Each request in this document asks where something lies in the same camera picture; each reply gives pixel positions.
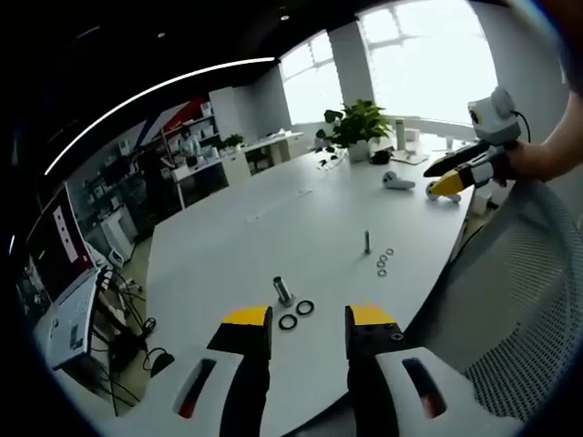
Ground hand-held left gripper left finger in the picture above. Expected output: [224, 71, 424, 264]
[97, 304, 274, 437]

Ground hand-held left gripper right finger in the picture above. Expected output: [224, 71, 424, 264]
[343, 302, 525, 437]

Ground thick threaded metal stud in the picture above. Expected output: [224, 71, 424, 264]
[271, 274, 295, 305]

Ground person's right hand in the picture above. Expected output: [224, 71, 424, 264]
[494, 139, 550, 188]

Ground grey mesh office chair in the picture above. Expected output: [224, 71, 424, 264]
[409, 180, 583, 422]

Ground open laptop computer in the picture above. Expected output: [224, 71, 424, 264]
[26, 184, 104, 371]

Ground white side counter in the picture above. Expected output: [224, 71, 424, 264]
[227, 130, 305, 179]

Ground ceiling light strip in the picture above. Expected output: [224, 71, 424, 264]
[44, 56, 277, 177]

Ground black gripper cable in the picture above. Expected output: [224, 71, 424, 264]
[512, 107, 532, 143]

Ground black floor cables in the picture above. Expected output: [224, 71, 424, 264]
[90, 266, 177, 418]

